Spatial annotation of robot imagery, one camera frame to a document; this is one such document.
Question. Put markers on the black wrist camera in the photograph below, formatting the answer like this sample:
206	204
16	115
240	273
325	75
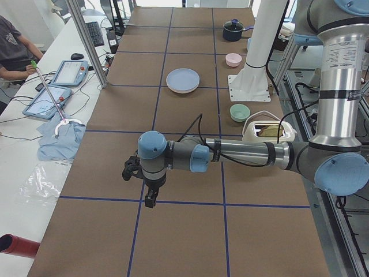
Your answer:
132	168

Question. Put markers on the far teach pendant tablet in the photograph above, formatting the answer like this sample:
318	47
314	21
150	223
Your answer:
70	73

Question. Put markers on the pink plate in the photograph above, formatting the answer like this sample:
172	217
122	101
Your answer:
182	91

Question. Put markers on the seated person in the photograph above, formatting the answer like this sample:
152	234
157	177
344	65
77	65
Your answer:
17	52

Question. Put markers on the grabber stick with green tip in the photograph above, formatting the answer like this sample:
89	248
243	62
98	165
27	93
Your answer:
64	121

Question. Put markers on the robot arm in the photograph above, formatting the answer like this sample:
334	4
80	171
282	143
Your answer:
332	158

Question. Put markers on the red cylinder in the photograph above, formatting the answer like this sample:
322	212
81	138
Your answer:
19	246

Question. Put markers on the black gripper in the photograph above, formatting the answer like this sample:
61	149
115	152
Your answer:
154	184

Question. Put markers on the clear plastic bag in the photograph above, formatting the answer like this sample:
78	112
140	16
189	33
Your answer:
44	185

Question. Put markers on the light blue cup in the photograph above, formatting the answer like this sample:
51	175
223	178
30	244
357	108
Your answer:
249	40

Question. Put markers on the teach pendant tablet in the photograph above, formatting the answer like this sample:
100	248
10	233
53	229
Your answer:
70	73
42	106

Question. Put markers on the light blue cloth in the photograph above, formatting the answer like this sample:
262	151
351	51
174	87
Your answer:
63	147

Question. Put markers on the dark blue pot with lid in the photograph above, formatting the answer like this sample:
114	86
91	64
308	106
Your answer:
233	29

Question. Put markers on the cream toaster with bread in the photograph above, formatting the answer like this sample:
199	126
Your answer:
267	130

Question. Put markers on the green bowl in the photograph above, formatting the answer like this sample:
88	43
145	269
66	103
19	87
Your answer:
239	112

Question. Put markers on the pink bowl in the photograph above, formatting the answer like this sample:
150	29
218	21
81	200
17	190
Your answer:
233	59

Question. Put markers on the near teach pendant tablet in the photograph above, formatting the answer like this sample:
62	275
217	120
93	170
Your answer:
42	106

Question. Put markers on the aluminium frame post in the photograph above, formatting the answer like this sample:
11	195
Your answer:
82	30

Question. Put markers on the blue plate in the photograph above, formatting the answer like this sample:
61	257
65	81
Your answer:
182	79

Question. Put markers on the black computer mouse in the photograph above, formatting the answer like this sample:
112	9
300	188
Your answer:
76	56

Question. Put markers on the black keyboard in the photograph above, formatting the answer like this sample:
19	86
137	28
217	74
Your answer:
95	33

